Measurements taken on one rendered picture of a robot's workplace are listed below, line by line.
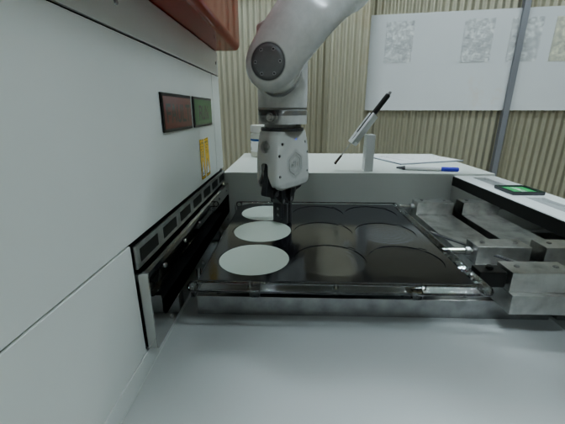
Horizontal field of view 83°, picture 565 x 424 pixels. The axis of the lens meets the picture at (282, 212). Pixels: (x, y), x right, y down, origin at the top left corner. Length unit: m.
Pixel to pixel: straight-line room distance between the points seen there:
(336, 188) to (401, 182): 0.15
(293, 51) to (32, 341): 0.40
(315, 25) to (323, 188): 0.39
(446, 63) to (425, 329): 2.71
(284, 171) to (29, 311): 0.40
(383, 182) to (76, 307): 0.65
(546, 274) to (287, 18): 0.46
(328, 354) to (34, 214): 0.33
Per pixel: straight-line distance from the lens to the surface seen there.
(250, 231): 0.57
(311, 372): 0.41
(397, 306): 0.50
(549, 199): 0.70
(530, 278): 0.52
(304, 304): 0.48
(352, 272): 0.44
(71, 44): 0.30
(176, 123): 0.48
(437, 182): 0.83
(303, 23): 0.47
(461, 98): 3.09
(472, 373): 0.46
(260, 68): 0.47
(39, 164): 0.26
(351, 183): 0.77
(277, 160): 0.53
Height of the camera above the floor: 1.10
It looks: 18 degrees down
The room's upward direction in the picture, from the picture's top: straight up
